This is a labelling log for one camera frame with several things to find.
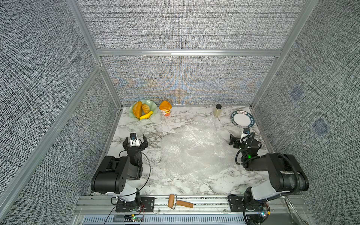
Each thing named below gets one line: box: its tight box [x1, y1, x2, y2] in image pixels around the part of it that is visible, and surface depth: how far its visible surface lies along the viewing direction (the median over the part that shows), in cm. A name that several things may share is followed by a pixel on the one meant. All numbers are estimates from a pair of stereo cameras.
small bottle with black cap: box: [213, 104, 223, 118], surface depth 109 cm
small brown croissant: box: [141, 103, 150, 114], surface depth 112 cm
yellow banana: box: [139, 110, 154, 120], surface depth 109 cm
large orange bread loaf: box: [132, 101, 143, 120], surface depth 108 cm
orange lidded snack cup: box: [158, 100, 173, 117], surface depth 109 cm
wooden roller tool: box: [167, 193, 194, 210], surface depth 75 cm
